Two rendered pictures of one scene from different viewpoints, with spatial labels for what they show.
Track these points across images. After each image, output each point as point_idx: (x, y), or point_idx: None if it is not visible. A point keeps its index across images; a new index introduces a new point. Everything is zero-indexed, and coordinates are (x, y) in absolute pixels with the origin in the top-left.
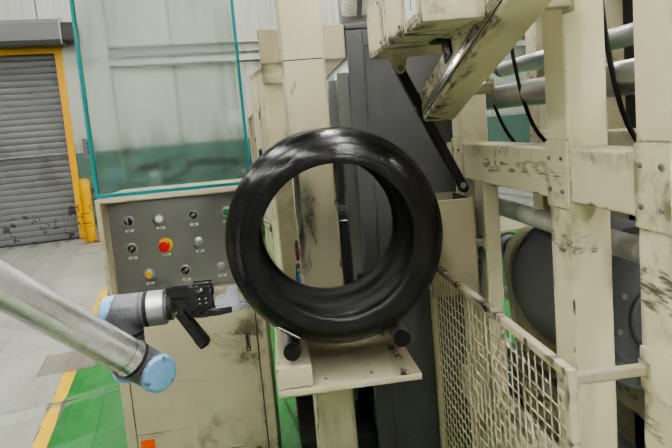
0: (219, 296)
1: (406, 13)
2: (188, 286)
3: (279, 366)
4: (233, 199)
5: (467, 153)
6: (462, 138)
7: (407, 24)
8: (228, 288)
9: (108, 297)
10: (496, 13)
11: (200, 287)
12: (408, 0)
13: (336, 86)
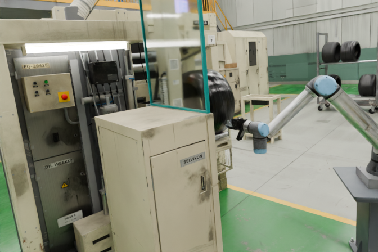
0: (231, 124)
1: (208, 42)
2: (241, 118)
3: (229, 138)
4: (230, 88)
5: (140, 88)
6: (134, 82)
7: (208, 44)
8: (229, 121)
9: (262, 122)
10: (211, 47)
11: (239, 117)
12: (210, 39)
13: (126, 57)
